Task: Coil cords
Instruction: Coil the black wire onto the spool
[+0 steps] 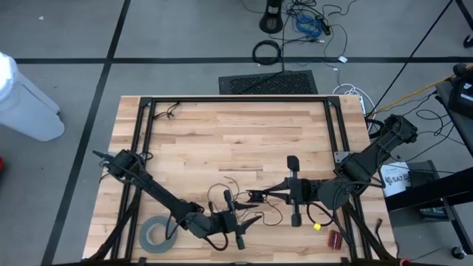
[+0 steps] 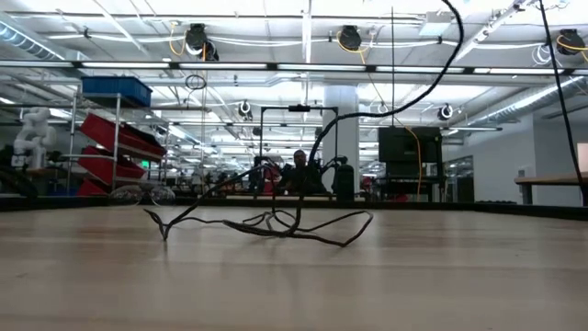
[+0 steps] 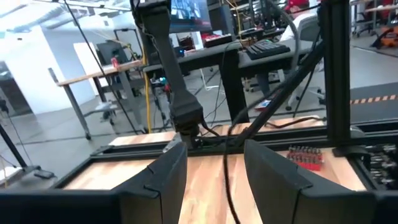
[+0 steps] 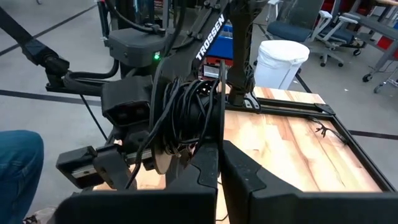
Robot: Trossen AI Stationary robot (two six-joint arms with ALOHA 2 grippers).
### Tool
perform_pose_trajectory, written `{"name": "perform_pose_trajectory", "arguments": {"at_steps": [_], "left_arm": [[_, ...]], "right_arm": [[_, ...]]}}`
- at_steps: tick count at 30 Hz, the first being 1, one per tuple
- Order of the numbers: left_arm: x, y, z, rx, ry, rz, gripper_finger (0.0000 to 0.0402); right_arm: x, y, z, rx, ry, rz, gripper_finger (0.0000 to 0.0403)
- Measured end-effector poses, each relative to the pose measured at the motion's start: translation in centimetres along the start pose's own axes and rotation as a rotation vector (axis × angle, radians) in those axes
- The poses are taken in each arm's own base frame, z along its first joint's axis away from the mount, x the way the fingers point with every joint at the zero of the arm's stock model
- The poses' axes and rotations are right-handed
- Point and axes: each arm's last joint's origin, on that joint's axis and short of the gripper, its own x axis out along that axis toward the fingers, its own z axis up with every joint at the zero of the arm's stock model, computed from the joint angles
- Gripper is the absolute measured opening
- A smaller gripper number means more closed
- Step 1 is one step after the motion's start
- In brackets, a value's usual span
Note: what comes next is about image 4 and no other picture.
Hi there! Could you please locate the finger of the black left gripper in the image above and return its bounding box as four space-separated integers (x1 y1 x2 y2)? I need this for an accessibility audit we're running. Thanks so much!
92 148 138 191

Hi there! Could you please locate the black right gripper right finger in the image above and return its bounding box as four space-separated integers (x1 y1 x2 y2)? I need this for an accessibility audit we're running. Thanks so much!
221 140 398 224

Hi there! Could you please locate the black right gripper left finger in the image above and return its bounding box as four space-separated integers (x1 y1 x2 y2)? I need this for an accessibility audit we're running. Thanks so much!
55 142 220 224

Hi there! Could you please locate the black plastic cord spool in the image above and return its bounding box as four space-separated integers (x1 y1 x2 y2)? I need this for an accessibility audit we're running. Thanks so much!
149 60 227 175

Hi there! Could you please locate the person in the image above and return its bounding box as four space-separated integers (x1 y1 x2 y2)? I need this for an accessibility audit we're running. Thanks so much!
0 129 45 224

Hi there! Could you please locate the white trash bin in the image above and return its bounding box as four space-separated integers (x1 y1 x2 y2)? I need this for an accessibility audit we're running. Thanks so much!
253 39 311 91

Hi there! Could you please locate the blue storage crate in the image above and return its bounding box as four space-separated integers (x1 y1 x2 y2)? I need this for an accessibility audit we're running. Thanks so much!
206 24 234 60

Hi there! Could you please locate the grey office chair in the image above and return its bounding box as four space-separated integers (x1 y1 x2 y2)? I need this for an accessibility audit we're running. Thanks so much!
266 0 327 43
310 11 363 68

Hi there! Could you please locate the small red bin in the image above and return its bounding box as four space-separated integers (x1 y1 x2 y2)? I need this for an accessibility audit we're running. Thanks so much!
377 35 396 51

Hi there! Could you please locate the grey utility cart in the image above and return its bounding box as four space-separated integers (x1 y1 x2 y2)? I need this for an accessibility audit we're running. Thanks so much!
343 0 398 94

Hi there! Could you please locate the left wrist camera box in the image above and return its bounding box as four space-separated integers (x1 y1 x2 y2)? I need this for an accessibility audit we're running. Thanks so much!
101 76 154 128

